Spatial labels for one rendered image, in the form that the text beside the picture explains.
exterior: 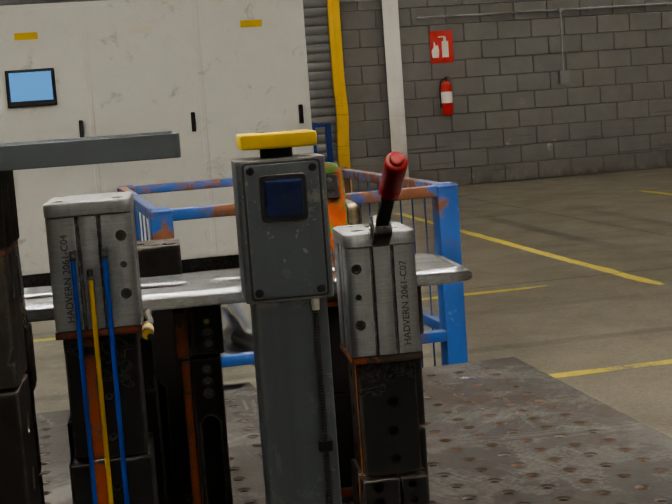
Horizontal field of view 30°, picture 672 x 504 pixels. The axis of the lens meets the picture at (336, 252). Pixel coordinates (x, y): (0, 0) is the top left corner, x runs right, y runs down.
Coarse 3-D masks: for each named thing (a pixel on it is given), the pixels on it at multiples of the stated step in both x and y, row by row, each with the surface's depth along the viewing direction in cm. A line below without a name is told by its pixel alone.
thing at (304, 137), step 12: (264, 132) 100; (276, 132) 98; (288, 132) 97; (300, 132) 97; (312, 132) 97; (240, 144) 97; (252, 144) 97; (264, 144) 97; (276, 144) 97; (288, 144) 97; (300, 144) 97; (312, 144) 97; (264, 156) 99; (276, 156) 99; (288, 156) 99
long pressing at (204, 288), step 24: (432, 264) 134; (456, 264) 135; (24, 288) 139; (48, 288) 137; (144, 288) 135; (168, 288) 130; (192, 288) 129; (216, 288) 126; (240, 288) 125; (336, 288) 126; (48, 312) 123
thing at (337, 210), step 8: (328, 168) 148; (336, 168) 148; (328, 176) 148; (336, 176) 148; (328, 184) 147; (336, 184) 148; (328, 192) 147; (336, 192) 147; (344, 192) 148; (328, 200) 148; (336, 200) 148; (344, 200) 148; (328, 208) 148; (336, 208) 148; (344, 208) 148; (336, 216) 148; (344, 216) 148; (336, 224) 148; (344, 224) 148
